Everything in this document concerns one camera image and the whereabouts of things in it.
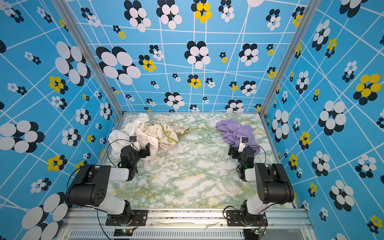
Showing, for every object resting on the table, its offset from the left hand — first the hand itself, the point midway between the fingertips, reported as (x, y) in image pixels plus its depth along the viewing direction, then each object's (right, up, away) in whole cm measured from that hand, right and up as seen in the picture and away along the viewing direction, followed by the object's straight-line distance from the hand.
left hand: (142, 143), depth 93 cm
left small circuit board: (-1, -41, -21) cm, 47 cm away
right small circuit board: (+61, -41, -23) cm, 77 cm away
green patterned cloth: (+15, +8, +2) cm, 17 cm away
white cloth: (-3, +9, -7) cm, 11 cm away
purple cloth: (+60, +7, +10) cm, 61 cm away
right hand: (+62, -1, 0) cm, 62 cm away
